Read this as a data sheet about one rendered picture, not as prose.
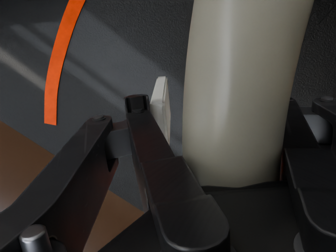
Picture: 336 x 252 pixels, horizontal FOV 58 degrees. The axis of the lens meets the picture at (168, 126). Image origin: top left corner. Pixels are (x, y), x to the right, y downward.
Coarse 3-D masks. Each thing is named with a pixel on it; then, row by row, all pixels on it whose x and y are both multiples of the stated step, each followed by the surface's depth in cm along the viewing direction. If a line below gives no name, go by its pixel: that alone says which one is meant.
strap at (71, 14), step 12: (72, 0) 96; (84, 0) 96; (72, 12) 97; (60, 24) 99; (72, 24) 99; (60, 36) 100; (60, 48) 102; (60, 60) 103; (48, 72) 105; (60, 72) 105; (48, 84) 107; (48, 96) 109; (48, 108) 110; (48, 120) 112
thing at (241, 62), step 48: (240, 0) 7; (288, 0) 7; (192, 48) 8; (240, 48) 7; (288, 48) 7; (192, 96) 8; (240, 96) 7; (288, 96) 8; (192, 144) 8; (240, 144) 8
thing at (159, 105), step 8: (160, 80) 20; (160, 88) 18; (152, 96) 17; (160, 96) 16; (168, 96) 21; (152, 104) 15; (160, 104) 15; (168, 104) 20; (152, 112) 15; (160, 112) 15; (168, 112) 19; (160, 120) 15; (168, 120) 19; (160, 128) 16; (168, 128) 18; (168, 136) 17
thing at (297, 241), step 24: (216, 192) 8; (240, 192) 8; (264, 192) 8; (288, 192) 8; (144, 216) 7; (240, 216) 7; (264, 216) 7; (288, 216) 7; (120, 240) 6; (144, 240) 6; (240, 240) 6; (264, 240) 6; (288, 240) 6
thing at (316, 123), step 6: (300, 108) 15; (306, 108) 15; (306, 114) 14; (312, 114) 14; (306, 120) 14; (312, 120) 14; (318, 120) 14; (324, 120) 14; (312, 126) 14; (318, 126) 14; (324, 126) 14; (330, 126) 14; (318, 132) 14; (324, 132) 14; (330, 132) 14; (318, 138) 14; (324, 138) 14; (330, 138) 14
